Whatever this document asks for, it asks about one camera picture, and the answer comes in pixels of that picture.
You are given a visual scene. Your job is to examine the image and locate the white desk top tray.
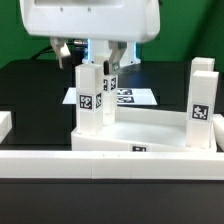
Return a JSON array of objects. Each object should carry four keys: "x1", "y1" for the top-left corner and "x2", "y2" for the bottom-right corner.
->
[{"x1": 71, "y1": 107, "x2": 217, "y2": 153}]

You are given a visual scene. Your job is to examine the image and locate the white fence block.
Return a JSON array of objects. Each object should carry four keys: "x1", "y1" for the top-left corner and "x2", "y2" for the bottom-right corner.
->
[
  {"x1": 0, "y1": 111, "x2": 12, "y2": 144},
  {"x1": 213, "y1": 114, "x2": 224, "y2": 151}
]

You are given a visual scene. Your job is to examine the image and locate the white sheet with tags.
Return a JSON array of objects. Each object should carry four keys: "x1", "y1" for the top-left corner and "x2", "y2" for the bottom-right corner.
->
[{"x1": 63, "y1": 87, "x2": 157, "y2": 106}]

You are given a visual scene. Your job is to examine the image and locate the white left fence block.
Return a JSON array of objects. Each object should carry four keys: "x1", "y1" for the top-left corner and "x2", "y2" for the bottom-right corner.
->
[{"x1": 0, "y1": 111, "x2": 12, "y2": 144}]

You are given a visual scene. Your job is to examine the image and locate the black cable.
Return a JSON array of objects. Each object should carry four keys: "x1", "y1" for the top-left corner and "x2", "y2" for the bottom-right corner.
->
[{"x1": 30, "y1": 39, "x2": 88, "y2": 61}]

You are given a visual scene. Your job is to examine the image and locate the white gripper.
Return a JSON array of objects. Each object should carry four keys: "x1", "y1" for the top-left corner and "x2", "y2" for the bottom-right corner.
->
[{"x1": 19, "y1": 0, "x2": 160, "y2": 75}]

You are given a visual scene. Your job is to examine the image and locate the white front fence bar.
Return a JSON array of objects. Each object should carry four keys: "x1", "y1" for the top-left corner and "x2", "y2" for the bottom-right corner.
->
[{"x1": 0, "y1": 151, "x2": 224, "y2": 180}]

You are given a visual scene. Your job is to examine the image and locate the white right fence block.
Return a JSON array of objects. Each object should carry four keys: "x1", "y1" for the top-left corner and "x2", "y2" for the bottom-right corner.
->
[{"x1": 213, "y1": 114, "x2": 224, "y2": 151}]

